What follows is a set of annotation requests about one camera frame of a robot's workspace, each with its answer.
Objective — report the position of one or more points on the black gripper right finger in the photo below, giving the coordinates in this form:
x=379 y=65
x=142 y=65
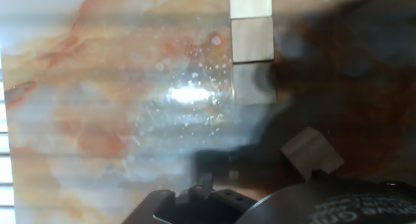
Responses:
x=320 y=174

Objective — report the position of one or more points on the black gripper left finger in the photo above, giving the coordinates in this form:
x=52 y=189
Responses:
x=201 y=204

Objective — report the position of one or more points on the small wooden cube block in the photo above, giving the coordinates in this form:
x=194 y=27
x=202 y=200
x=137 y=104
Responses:
x=250 y=3
x=252 y=39
x=247 y=84
x=310 y=152

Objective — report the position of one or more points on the orange marble pattern sheet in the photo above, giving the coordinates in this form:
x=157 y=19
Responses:
x=97 y=104

